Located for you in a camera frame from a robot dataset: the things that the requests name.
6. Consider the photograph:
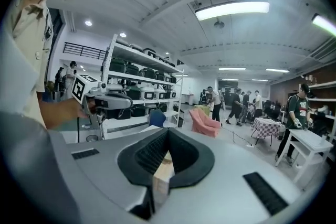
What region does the white metal shelving rack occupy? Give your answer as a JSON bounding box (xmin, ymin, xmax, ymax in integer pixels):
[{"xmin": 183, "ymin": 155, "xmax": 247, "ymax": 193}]
[{"xmin": 101, "ymin": 34, "xmax": 185, "ymax": 140}]

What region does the person's left forearm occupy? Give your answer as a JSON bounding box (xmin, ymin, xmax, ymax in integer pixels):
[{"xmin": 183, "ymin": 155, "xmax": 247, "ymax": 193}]
[{"xmin": 39, "ymin": 99, "xmax": 85, "ymax": 130}]

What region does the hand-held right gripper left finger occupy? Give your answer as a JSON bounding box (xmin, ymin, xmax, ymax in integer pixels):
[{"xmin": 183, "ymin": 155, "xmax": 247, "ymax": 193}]
[{"xmin": 61, "ymin": 127, "xmax": 169, "ymax": 220}]

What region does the black railing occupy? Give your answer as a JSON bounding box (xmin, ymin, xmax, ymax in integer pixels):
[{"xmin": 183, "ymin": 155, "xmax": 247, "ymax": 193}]
[{"xmin": 64, "ymin": 42, "xmax": 107, "ymax": 60}]

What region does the dark window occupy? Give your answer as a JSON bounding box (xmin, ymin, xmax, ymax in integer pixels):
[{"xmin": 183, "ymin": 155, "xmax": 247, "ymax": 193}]
[{"xmin": 48, "ymin": 7, "xmax": 64, "ymax": 42}]

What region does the white wall shelf unit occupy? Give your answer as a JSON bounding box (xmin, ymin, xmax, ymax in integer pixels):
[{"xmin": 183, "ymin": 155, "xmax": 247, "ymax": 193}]
[{"xmin": 299, "ymin": 74, "xmax": 336, "ymax": 140}]

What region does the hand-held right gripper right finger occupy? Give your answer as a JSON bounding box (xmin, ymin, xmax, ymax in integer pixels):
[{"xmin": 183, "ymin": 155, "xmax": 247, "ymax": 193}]
[{"xmin": 154, "ymin": 129, "xmax": 302, "ymax": 224}]

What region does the pink covered chair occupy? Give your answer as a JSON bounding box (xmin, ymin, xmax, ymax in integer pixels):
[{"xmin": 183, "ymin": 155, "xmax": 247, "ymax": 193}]
[{"xmin": 188, "ymin": 108, "xmax": 222, "ymax": 139}]

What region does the white table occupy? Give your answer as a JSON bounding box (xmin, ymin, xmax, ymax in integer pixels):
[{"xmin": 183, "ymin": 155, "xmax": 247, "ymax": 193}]
[{"xmin": 275, "ymin": 129, "xmax": 334, "ymax": 184}]

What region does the purple checked covered table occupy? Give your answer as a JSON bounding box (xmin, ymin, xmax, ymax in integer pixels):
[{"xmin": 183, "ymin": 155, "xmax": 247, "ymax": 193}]
[{"xmin": 250, "ymin": 117, "xmax": 286, "ymax": 145}]

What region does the person's left hand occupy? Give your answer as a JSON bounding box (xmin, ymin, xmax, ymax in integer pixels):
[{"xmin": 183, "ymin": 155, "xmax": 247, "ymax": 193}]
[{"xmin": 78, "ymin": 99, "xmax": 97, "ymax": 120}]

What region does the person's beige shirt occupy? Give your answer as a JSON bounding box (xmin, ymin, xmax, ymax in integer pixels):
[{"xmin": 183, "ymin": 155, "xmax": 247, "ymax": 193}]
[{"xmin": 2, "ymin": 0, "xmax": 55, "ymax": 126}]

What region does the yellow covered table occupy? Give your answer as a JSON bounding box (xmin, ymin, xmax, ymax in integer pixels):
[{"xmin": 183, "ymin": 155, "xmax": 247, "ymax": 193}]
[{"xmin": 194, "ymin": 104, "xmax": 211, "ymax": 116}]

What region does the beige checked tablecloth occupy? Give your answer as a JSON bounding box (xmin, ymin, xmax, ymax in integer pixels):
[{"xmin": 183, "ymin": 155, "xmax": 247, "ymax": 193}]
[{"xmin": 153, "ymin": 151, "xmax": 176, "ymax": 205}]

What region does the blue chair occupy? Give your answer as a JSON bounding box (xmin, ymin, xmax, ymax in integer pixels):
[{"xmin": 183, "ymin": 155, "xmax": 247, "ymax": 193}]
[{"xmin": 149, "ymin": 109, "xmax": 167, "ymax": 129}]

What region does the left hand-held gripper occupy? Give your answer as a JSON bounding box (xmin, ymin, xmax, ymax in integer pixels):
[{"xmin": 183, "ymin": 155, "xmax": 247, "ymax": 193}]
[{"xmin": 72, "ymin": 73, "xmax": 133, "ymax": 126}]

